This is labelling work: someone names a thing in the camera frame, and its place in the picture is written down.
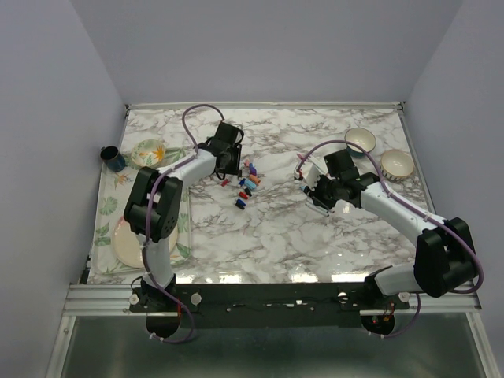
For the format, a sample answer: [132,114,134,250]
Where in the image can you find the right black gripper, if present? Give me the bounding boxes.
[303,172,342,210]

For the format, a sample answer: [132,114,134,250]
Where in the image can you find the pink ceramic plate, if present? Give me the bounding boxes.
[112,217,183,269]

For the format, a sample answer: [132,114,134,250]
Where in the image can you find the blue marker cap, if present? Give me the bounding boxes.
[235,199,246,208]

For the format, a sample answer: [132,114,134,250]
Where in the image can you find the floral ceramic bowl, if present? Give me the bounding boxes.
[131,139,165,169]

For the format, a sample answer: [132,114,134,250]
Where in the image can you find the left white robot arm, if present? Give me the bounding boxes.
[124,122,244,311]

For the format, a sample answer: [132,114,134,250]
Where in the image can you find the light blue highlighter cap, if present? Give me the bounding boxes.
[244,179,257,190]

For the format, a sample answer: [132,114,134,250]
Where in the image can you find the orange highlighter cap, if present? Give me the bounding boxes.
[249,175,261,185]

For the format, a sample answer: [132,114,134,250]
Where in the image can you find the black marker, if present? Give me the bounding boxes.
[306,199,331,217]

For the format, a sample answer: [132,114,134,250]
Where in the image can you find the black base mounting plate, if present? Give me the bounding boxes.
[129,282,409,329]

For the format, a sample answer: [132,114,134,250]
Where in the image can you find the purple highlighter cap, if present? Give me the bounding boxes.
[249,165,258,176]

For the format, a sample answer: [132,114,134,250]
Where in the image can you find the white ceramic bowl blue rim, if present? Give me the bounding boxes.
[344,128,376,158]

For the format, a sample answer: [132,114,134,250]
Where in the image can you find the dark blue metal cup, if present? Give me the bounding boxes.
[100,146,126,172]

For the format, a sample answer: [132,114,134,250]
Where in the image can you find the floral plastic tray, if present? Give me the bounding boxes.
[91,148,187,276]

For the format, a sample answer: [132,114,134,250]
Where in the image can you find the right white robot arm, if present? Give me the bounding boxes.
[296,150,481,309]

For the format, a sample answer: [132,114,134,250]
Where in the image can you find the aluminium frame rail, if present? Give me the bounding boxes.
[420,292,482,313]

